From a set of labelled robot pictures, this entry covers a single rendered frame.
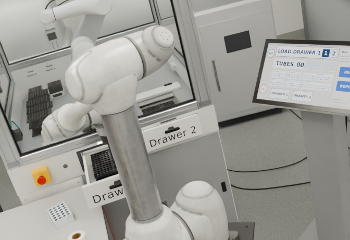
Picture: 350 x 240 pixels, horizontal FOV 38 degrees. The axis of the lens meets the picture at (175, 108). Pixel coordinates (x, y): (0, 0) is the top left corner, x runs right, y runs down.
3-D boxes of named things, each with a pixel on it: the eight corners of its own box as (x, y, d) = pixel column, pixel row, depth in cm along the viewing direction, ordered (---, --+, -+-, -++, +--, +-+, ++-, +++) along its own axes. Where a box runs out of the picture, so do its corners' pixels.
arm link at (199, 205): (239, 235, 175) (230, 182, 166) (200, 264, 166) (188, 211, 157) (209, 215, 187) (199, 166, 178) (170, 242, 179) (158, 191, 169)
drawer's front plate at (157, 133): (202, 134, 249) (198, 114, 245) (146, 152, 245) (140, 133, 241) (201, 132, 251) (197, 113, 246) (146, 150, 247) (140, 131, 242)
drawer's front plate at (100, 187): (155, 187, 216) (148, 165, 212) (89, 209, 212) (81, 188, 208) (154, 185, 218) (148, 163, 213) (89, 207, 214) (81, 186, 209)
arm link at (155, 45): (146, 35, 157) (110, 50, 150) (169, 8, 141) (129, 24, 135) (167, 71, 156) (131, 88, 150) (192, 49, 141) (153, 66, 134)
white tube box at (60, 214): (74, 220, 218) (72, 213, 217) (56, 229, 215) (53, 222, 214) (66, 207, 229) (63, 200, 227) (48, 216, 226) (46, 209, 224)
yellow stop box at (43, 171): (51, 182, 235) (46, 170, 232) (36, 188, 234) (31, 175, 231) (51, 177, 240) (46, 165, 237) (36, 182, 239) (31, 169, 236)
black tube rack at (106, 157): (137, 177, 224) (133, 164, 221) (99, 189, 221) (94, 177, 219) (129, 154, 243) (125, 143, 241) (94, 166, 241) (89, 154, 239)
